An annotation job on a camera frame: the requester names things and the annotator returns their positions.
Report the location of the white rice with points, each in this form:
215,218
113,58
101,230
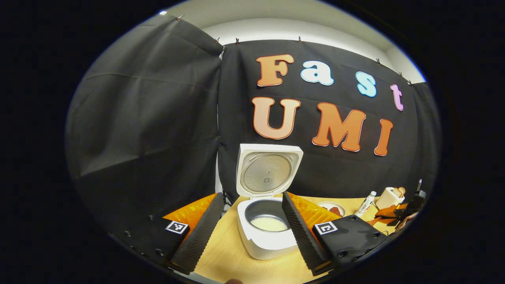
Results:
269,224

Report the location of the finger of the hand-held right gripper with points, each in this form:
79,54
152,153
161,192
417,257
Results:
388,212

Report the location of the black backdrop cloth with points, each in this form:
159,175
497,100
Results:
150,118

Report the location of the toast bread slice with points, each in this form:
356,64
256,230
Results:
395,192
402,191

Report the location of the white toaster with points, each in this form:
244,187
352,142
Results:
384,201

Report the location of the row of small backdrop clips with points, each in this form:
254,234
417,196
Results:
299,39

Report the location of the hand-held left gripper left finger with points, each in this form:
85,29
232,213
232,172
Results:
201,236

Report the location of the red meat piece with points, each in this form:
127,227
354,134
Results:
327,208
336,211

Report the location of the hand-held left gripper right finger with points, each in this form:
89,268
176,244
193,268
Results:
302,234

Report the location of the white rice cooker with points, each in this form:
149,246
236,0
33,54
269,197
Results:
268,244

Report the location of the white milk bottle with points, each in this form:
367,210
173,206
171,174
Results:
365,203

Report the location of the white round plate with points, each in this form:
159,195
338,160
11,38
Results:
324,204

